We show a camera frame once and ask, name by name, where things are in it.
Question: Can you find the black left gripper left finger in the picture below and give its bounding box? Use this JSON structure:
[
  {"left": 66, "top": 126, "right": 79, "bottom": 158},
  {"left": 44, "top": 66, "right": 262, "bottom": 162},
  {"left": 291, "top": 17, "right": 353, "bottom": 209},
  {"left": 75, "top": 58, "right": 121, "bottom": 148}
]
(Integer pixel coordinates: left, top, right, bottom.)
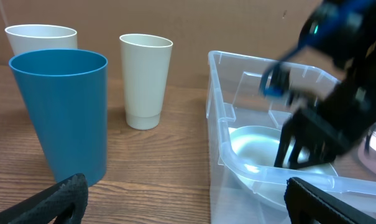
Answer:
[{"left": 0, "top": 173, "right": 88, "bottom": 224}]

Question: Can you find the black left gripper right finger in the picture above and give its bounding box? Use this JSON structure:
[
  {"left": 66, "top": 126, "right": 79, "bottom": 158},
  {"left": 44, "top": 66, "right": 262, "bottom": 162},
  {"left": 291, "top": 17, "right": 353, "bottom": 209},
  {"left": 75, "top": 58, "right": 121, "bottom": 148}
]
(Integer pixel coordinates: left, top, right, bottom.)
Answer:
[{"left": 284, "top": 177, "right": 376, "bottom": 224}]

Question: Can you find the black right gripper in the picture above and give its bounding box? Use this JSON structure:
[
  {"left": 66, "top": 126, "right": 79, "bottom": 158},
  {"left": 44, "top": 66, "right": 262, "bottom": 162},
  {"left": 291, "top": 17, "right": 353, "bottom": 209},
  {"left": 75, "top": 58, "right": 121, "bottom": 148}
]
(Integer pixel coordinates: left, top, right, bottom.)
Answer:
[{"left": 274, "top": 60, "right": 376, "bottom": 169}]

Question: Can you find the grey plastic plate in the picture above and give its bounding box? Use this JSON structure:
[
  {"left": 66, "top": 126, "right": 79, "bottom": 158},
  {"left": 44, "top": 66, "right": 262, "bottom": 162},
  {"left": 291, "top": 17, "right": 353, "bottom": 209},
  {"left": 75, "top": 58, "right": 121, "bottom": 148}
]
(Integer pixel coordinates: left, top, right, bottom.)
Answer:
[{"left": 227, "top": 125, "right": 339, "bottom": 212}]

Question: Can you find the clear plastic storage bin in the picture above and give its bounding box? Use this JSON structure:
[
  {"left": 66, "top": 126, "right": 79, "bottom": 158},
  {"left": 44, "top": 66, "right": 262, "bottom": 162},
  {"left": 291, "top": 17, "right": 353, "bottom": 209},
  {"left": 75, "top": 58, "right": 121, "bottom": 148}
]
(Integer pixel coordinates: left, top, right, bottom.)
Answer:
[{"left": 206, "top": 51, "right": 376, "bottom": 223}]

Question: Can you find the blue plastic cup near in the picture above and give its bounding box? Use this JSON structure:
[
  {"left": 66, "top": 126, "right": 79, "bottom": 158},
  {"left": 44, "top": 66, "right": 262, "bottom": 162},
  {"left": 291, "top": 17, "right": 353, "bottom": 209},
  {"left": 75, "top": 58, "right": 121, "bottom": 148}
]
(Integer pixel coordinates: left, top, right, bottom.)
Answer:
[{"left": 9, "top": 49, "right": 108, "bottom": 186}]

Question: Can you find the cream plastic cup right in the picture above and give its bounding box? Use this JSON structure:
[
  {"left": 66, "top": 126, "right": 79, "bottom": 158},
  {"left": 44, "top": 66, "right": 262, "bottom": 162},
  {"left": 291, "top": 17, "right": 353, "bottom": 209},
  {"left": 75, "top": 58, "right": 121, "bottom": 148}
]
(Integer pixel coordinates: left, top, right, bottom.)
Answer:
[{"left": 119, "top": 34, "right": 173, "bottom": 130}]

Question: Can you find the cream plastic cup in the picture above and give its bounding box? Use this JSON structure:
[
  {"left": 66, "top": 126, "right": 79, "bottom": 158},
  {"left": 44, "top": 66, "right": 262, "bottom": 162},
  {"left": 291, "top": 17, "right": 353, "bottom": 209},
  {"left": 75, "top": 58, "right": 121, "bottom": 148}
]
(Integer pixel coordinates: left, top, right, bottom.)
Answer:
[
  {"left": 4, "top": 24, "right": 78, "bottom": 55},
  {"left": 119, "top": 34, "right": 173, "bottom": 130}
]

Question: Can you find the cream plastic cup left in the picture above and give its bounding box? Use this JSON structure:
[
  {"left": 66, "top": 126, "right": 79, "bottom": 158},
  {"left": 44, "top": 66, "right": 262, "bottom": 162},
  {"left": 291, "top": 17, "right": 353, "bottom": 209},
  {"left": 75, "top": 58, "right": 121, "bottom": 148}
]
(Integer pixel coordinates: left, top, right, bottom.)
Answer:
[{"left": 4, "top": 24, "right": 78, "bottom": 55}]

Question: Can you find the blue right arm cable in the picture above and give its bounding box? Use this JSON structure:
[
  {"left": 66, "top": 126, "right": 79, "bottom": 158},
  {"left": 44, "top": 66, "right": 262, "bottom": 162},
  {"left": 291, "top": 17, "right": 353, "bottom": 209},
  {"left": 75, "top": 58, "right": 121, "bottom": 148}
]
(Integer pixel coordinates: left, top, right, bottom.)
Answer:
[{"left": 258, "top": 0, "right": 375, "bottom": 98}]

